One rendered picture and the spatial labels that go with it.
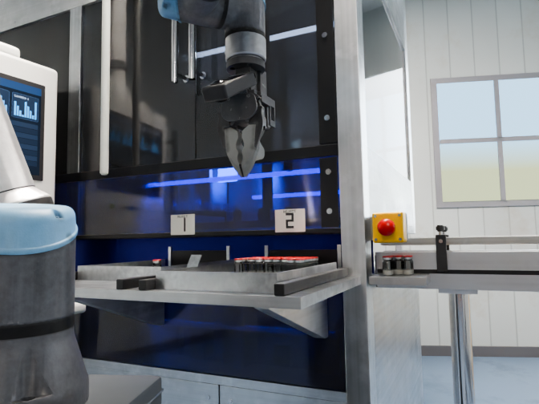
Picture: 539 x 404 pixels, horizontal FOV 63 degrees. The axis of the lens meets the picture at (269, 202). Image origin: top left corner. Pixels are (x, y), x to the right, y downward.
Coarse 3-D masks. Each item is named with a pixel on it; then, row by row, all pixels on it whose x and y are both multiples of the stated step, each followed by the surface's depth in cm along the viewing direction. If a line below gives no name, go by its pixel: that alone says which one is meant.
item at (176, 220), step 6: (174, 216) 130; (180, 216) 129; (186, 216) 129; (192, 216) 128; (174, 222) 130; (180, 222) 129; (186, 222) 128; (192, 222) 128; (174, 228) 130; (180, 228) 129; (186, 228) 128; (192, 228) 127; (174, 234) 130; (180, 234) 129; (186, 234) 128; (192, 234) 127
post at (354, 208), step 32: (352, 0) 112; (352, 32) 111; (352, 64) 111; (352, 96) 110; (352, 128) 109; (352, 160) 109; (352, 192) 108; (352, 224) 108; (352, 256) 107; (352, 288) 107; (352, 320) 106; (352, 352) 106; (352, 384) 105
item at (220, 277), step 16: (160, 272) 85; (176, 272) 84; (192, 272) 82; (208, 272) 81; (224, 272) 79; (288, 272) 79; (304, 272) 86; (320, 272) 95; (160, 288) 85; (176, 288) 83; (192, 288) 82; (208, 288) 80; (224, 288) 79; (240, 288) 78; (256, 288) 76; (272, 288) 75
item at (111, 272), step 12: (108, 264) 119; (120, 264) 123; (132, 264) 127; (144, 264) 132; (204, 264) 115; (216, 264) 120; (84, 276) 109; (96, 276) 107; (108, 276) 106; (120, 276) 104; (132, 276) 103
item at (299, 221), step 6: (276, 210) 117; (282, 210) 116; (288, 210) 115; (294, 210) 114; (300, 210) 114; (276, 216) 116; (282, 216) 116; (288, 216) 115; (294, 216) 114; (300, 216) 114; (276, 222) 116; (282, 222) 116; (288, 222) 115; (294, 222) 114; (300, 222) 113; (276, 228) 116; (282, 228) 115; (288, 228) 115; (294, 228) 114; (300, 228) 113
